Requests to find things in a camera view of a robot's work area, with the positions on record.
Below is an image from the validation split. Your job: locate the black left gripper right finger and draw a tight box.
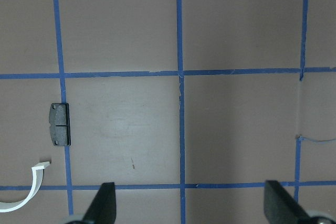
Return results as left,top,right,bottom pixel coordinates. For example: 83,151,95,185
264,180,315,224

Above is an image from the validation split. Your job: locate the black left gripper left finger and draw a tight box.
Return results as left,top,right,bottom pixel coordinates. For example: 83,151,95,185
81,183,116,224

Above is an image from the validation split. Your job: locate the white curved plastic part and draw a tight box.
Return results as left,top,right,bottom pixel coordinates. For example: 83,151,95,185
1,161,50,213

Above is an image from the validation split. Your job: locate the dark grey brake pad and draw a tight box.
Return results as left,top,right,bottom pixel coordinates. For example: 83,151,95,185
49,103,71,146

